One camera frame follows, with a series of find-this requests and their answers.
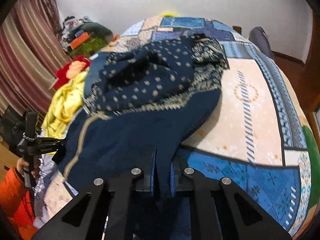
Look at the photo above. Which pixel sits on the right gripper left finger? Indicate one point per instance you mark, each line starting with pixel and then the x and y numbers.
pixel 103 209

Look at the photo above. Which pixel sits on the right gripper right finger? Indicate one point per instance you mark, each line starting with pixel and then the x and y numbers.
pixel 217 208

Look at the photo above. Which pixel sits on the navy patterned hooded jacket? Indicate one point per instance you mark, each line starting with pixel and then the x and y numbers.
pixel 143 104

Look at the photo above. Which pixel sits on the clutter pile of clothes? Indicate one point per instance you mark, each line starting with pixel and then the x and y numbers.
pixel 71 25

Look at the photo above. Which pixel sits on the person's left hand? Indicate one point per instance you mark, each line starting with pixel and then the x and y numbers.
pixel 21 164

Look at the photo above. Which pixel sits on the orange jacket sleeve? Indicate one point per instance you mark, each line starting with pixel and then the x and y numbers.
pixel 12 192

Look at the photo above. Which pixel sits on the yellow garment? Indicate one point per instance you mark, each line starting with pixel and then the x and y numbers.
pixel 65 102

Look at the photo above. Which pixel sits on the blue patchwork bedspread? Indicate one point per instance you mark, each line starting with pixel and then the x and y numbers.
pixel 258 135

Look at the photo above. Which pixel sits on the striped red curtain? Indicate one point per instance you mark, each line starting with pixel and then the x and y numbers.
pixel 31 54

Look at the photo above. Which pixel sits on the red plush toy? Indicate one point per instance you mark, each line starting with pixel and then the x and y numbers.
pixel 70 70

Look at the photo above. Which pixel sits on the orange box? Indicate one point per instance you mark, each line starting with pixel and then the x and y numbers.
pixel 79 40

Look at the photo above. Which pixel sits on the grey green pillow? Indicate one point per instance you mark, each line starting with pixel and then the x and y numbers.
pixel 93 27

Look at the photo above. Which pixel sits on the grey backpack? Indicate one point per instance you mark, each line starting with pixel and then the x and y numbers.
pixel 258 37

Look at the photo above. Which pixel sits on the wooden door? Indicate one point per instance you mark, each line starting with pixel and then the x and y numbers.
pixel 310 81

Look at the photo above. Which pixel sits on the yellow bed headboard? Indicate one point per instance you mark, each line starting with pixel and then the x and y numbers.
pixel 169 14

